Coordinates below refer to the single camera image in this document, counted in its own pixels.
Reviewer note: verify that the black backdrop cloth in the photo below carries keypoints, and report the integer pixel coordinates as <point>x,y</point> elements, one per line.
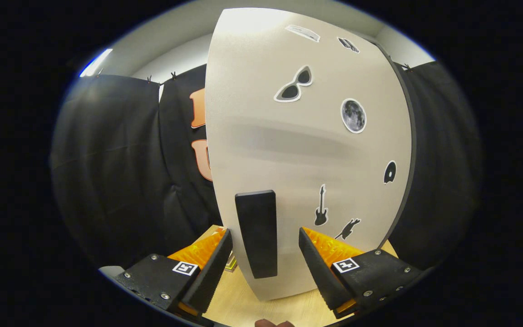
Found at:
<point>116,172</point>

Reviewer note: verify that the beige shoe cabinet door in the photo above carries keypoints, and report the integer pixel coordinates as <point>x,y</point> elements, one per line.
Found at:
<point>288,150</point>

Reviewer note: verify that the yellow edged book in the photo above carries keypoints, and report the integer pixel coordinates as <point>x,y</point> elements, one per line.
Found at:
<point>231,264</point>

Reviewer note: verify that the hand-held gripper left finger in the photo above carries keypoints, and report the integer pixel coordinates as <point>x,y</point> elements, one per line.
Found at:
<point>216,268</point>

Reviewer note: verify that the ceiling light panel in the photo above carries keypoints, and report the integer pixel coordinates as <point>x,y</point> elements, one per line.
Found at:
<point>96,63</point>

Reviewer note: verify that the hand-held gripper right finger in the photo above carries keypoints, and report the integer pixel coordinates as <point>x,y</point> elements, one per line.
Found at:
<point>318,268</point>

